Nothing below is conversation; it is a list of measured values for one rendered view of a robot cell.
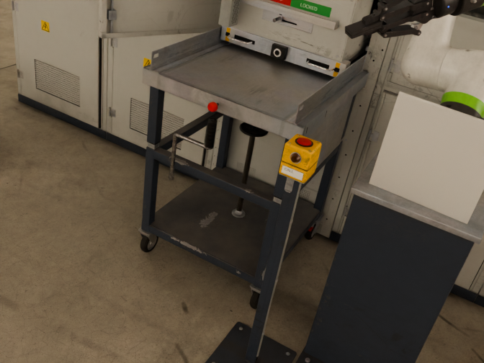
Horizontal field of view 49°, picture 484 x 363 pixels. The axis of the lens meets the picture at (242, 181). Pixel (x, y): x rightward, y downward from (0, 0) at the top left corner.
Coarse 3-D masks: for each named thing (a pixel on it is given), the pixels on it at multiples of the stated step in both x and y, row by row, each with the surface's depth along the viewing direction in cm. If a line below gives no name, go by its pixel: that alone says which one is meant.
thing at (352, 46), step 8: (360, 0) 189; (368, 0) 199; (360, 8) 193; (368, 8) 203; (360, 16) 197; (296, 24) 203; (352, 40) 201; (360, 40) 211; (368, 40) 223; (344, 48) 196; (352, 48) 205; (360, 48) 216; (344, 56) 199; (352, 56) 210
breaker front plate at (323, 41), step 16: (320, 0) 193; (336, 0) 190; (352, 0) 187; (240, 16) 211; (256, 16) 207; (272, 16) 204; (320, 16) 195; (336, 16) 192; (352, 16) 189; (256, 32) 210; (272, 32) 207; (288, 32) 204; (304, 32) 201; (320, 32) 198; (336, 32) 195; (304, 48) 203; (320, 48) 200; (336, 48) 197
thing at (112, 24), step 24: (120, 0) 204; (144, 0) 210; (168, 0) 216; (192, 0) 222; (216, 0) 229; (120, 24) 210; (144, 24) 215; (168, 24) 222; (192, 24) 228; (216, 24) 235
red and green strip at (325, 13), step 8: (272, 0) 201; (280, 0) 200; (288, 0) 198; (296, 0) 197; (304, 0) 195; (304, 8) 197; (312, 8) 195; (320, 8) 194; (328, 8) 192; (328, 16) 193
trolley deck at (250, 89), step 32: (192, 64) 195; (224, 64) 200; (256, 64) 205; (288, 64) 211; (192, 96) 180; (224, 96) 175; (256, 96) 180; (288, 96) 184; (352, 96) 206; (288, 128) 167
